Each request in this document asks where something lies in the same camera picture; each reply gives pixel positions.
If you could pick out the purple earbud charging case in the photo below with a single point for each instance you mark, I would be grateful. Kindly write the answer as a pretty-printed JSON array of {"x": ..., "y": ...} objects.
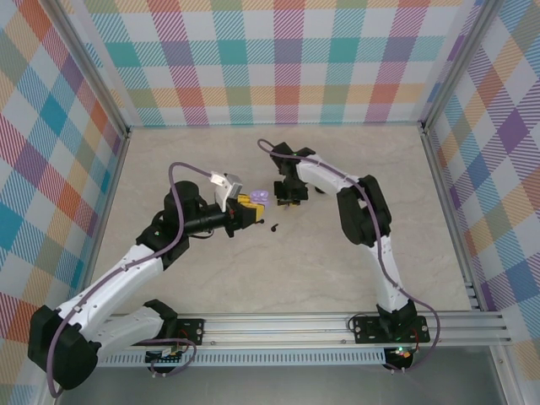
[{"x": 259, "y": 196}]

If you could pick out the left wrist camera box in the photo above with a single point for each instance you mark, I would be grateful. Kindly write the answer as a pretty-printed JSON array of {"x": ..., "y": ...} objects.
[{"x": 232, "y": 183}]

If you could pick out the left aluminium side rail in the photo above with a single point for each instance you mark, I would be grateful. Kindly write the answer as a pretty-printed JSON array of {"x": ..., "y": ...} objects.
[{"x": 111, "y": 185}]

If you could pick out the right aluminium frame post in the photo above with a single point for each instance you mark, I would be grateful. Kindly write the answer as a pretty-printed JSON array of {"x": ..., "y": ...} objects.
[{"x": 460, "y": 59}]

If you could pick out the controller circuit board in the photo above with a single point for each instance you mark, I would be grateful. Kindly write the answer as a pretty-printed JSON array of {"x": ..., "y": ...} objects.
[
  {"x": 403, "y": 353},
  {"x": 169, "y": 352}
]

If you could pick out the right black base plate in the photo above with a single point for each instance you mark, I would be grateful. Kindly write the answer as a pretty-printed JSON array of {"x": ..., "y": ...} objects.
[{"x": 367, "y": 331}]

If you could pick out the right aluminium side rail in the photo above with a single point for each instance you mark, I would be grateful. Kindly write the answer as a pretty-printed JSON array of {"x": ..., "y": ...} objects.
[{"x": 441, "y": 185}]

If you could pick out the left aluminium frame post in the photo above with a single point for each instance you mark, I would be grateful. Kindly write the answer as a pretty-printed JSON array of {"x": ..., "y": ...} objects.
[{"x": 84, "y": 63}]

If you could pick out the aluminium side rail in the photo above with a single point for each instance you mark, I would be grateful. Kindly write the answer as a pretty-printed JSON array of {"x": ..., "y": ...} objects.
[
  {"x": 441, "y": 185},
  {"x": 111, "y": 185}
]

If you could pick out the aluminium frame post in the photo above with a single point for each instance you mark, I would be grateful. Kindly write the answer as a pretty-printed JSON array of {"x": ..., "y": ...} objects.
[
  {"x": 460, "y": 59},
  {"x": 84, "y": 63}
]

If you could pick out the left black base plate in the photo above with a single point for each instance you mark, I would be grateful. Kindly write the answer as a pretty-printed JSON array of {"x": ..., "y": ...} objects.
[{"x": 192, "y": 329}]

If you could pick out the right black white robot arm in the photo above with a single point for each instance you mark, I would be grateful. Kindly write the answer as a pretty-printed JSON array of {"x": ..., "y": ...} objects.
[{"x": 379, "y": 270}]

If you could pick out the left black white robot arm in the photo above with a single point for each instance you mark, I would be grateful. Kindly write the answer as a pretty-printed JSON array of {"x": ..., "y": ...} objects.
[{"x": 109, "y": 282}]

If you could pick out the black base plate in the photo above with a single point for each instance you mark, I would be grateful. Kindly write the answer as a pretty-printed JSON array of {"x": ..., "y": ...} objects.
[
  {"x": 367, "y": 331},
  {"x": 192, "y": 329}
]

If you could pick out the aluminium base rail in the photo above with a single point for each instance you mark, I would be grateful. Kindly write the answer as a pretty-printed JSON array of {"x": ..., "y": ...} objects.
[{"x": 274, "y": 329}]

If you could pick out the grey metal panel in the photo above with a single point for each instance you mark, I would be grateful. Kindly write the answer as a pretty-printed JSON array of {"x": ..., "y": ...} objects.
[{"x": 274, "y": 386}]

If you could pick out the right controller circuit board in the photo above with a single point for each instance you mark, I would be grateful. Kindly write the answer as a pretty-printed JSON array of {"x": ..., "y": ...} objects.
[{"x": 403, "y": 353}]

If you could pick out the left controller circuit board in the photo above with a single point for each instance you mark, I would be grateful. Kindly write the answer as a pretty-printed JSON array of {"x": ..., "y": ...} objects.
[{"x": 169, "y": 352}]

